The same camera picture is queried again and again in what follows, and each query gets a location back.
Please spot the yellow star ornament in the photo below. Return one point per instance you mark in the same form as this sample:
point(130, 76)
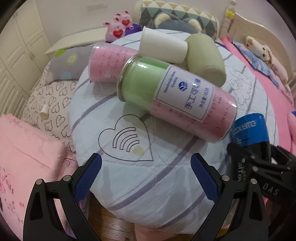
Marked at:
point(229, 14)

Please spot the cream cow plush toy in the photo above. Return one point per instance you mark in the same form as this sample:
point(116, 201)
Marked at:
point(265, 54)

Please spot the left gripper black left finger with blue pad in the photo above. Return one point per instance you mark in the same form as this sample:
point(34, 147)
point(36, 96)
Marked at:
point(42, 221)

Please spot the white wardrobe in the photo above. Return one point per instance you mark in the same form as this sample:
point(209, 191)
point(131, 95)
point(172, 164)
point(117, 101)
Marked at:
point(23, 57)

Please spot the triangle pattern pillow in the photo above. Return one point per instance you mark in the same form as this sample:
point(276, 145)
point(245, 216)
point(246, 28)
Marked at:
point(146, 12)

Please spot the white paper cup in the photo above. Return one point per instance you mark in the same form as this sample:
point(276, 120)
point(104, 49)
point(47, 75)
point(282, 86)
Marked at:
point(163, 45)

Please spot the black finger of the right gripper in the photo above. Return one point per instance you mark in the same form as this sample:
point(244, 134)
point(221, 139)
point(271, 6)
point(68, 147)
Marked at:
point(281, 160)
point(277, 187)

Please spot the pink floral quilt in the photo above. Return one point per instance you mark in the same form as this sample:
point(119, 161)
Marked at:
point(28, 154)

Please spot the pink pig plush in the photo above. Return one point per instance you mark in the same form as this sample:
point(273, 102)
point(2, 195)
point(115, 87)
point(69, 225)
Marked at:
point(115, 31)
point(125, 19)

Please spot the heart pattern white pillow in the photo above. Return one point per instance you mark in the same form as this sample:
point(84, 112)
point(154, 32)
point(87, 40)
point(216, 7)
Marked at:
point(57, 95)

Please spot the clear jar pink paper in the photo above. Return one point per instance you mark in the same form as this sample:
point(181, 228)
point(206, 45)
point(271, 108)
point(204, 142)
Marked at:
point(106, 62)

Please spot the clear jar green pink label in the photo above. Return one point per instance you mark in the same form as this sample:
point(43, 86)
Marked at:
point(178, 97)

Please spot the blue cartoon pillow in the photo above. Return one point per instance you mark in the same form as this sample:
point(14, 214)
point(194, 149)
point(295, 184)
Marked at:
point(256, 62)

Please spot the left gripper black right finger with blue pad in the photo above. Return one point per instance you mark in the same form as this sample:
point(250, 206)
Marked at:
point(238, 212)

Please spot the white bedside shelf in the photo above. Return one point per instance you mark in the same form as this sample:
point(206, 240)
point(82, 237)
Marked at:
point(78, 39)

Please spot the upper pink pig plush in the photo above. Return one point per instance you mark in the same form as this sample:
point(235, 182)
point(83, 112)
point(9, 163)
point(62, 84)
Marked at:
point(125, 19)

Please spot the grey pillow with dots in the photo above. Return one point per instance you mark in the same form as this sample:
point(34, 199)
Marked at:
point(68, 64)

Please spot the grey bear plush cushion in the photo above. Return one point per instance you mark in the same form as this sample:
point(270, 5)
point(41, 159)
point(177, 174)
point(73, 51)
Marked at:
point(169, 21)

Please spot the pink plush with blue patch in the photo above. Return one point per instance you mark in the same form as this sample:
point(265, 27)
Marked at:
point(291, 119)

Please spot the cream wooden headboard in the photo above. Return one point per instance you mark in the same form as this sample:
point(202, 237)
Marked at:
point(239, 27)

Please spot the pink bed blanket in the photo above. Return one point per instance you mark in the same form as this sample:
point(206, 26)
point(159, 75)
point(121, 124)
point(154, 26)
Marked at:
point(281, 105)

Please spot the green felt cup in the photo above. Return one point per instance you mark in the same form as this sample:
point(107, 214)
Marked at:
point(204, 59)

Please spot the lower pink pig plush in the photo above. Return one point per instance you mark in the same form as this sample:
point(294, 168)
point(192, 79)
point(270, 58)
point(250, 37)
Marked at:
point(115, 31)

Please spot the purple cushion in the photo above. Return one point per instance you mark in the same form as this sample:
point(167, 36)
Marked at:
point(136, 28)

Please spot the blue black cooling towel can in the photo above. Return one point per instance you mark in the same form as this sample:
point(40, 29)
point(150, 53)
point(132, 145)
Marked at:
point(249, 136)

